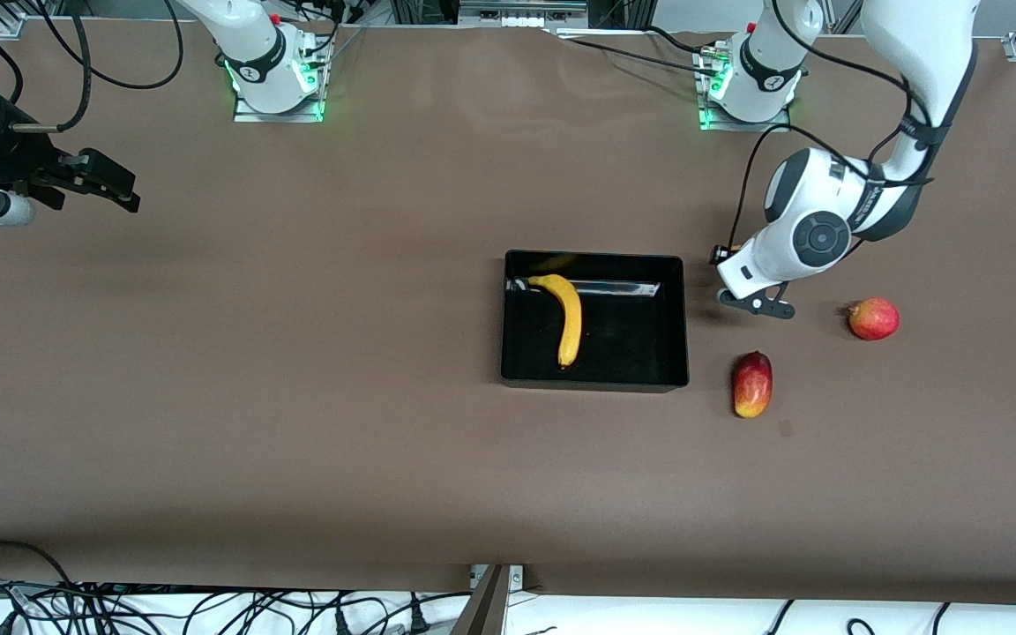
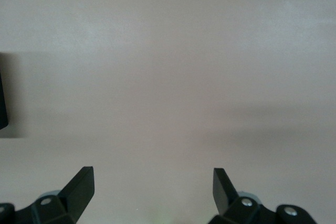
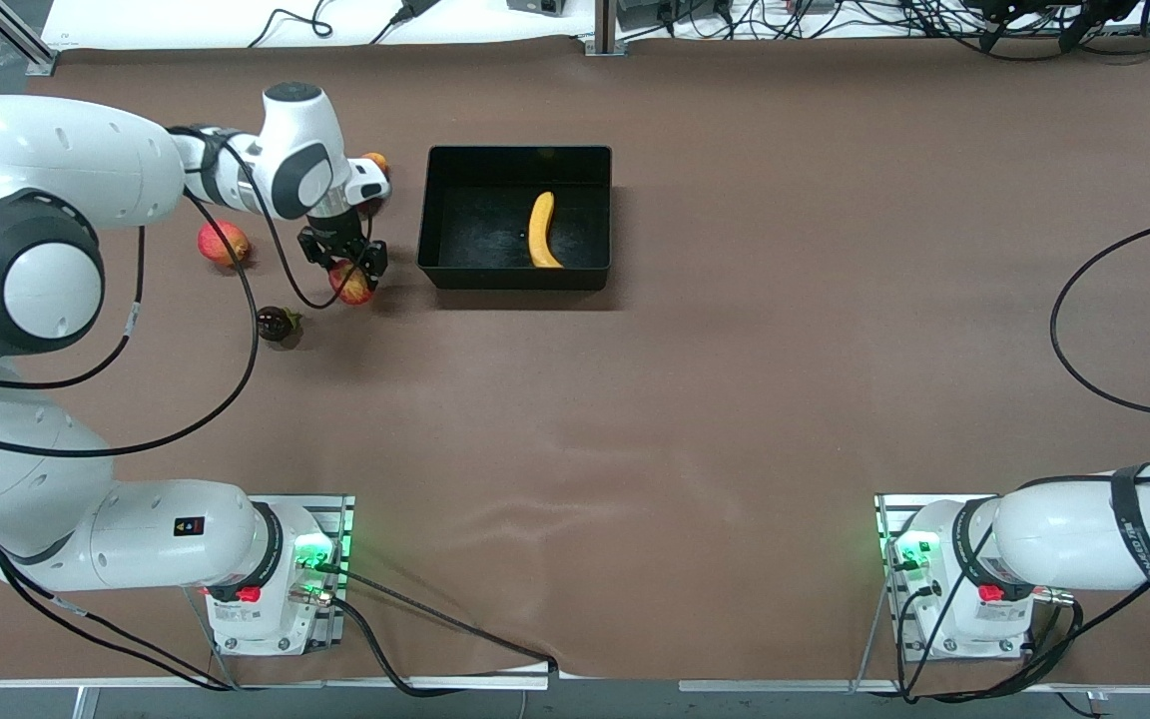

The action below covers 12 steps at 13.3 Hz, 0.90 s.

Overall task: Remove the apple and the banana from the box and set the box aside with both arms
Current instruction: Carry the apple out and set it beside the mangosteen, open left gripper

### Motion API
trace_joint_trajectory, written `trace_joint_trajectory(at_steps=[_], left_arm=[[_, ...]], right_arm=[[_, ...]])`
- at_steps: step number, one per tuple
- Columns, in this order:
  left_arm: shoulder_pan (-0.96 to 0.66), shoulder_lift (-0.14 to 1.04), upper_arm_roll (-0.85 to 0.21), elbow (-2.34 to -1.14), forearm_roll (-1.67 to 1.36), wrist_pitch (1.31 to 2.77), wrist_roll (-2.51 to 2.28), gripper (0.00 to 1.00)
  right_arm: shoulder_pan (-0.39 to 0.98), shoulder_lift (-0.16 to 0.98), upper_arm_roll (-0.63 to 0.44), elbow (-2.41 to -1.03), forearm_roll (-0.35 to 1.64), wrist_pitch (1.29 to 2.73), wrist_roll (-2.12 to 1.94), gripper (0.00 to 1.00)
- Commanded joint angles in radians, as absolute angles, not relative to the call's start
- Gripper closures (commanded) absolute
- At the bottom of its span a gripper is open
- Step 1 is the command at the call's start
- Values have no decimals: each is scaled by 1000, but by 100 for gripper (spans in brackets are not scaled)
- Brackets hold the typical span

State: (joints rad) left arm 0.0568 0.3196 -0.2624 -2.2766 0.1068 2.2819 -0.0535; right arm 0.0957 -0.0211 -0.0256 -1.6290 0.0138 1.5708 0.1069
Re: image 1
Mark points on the yellow banana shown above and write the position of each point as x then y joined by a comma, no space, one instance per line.
571,322

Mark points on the black plastic box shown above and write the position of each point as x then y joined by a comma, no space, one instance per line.
631,339

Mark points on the silver table edge bracket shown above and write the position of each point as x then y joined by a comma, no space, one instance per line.
515,576

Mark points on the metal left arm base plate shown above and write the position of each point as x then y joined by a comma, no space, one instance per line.
777,122

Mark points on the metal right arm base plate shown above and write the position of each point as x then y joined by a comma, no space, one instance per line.
279,115

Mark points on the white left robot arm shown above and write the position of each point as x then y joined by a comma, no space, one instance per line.
812,234

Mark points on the red orange mango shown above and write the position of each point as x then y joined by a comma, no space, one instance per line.
752,385

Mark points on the dark metal post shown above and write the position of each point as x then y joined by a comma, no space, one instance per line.
483,608

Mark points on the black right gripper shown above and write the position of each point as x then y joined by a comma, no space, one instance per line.
21,155

